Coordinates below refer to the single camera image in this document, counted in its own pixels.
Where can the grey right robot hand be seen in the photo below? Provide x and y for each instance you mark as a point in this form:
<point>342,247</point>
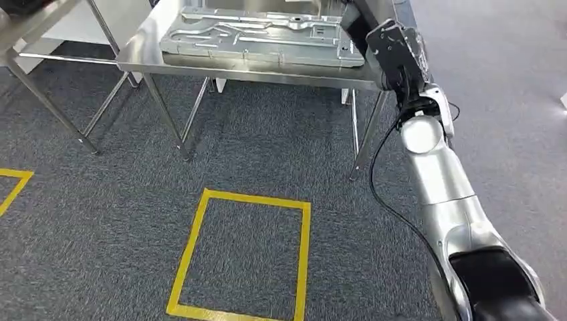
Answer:
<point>372,13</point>

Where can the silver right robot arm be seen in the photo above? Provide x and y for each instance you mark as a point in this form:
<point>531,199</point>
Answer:
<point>447,186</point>

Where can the white foot of stand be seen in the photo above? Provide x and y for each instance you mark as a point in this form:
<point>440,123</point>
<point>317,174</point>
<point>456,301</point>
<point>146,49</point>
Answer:
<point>345,96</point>
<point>220,85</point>

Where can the stamped sheet metal panel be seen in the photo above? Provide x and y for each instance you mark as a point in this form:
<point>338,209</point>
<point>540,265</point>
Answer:
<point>265,48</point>

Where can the steel work table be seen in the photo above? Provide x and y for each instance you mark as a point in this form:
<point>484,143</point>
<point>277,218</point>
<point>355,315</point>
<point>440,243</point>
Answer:
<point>146,53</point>
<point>26,29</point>

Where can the yellow floor tape square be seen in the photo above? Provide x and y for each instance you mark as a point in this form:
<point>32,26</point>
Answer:
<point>20,184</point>
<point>304,248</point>

